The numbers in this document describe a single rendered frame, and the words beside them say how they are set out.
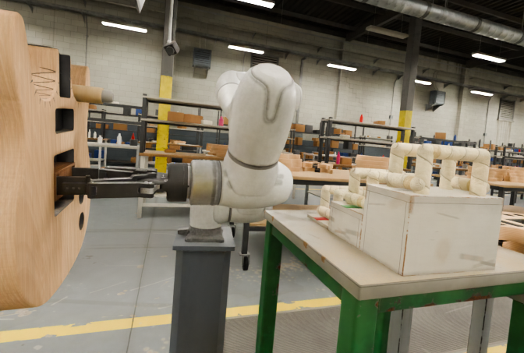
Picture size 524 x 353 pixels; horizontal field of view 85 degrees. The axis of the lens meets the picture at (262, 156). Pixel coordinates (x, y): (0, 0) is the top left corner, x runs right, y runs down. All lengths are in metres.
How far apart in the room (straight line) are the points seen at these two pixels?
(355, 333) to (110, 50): 11.90
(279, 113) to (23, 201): 0.37
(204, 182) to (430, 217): 0.47
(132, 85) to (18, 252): 11.45
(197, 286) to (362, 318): 0.92
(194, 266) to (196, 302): 0.17
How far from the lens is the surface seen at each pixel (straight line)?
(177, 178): 0.55
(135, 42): 12.16
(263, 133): 0.48
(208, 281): 1.45
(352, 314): 0.67
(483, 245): 0.86
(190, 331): 1.57
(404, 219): 0.69
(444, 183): 0.89
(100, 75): 12.04
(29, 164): 0.47
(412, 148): 0.79
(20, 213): 0.46
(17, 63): 0.45
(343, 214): 0.86
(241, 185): 0.54
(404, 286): 0.69
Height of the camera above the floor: 1.19
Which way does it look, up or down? 3 degrees down
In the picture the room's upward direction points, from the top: 5 degrees clockwise
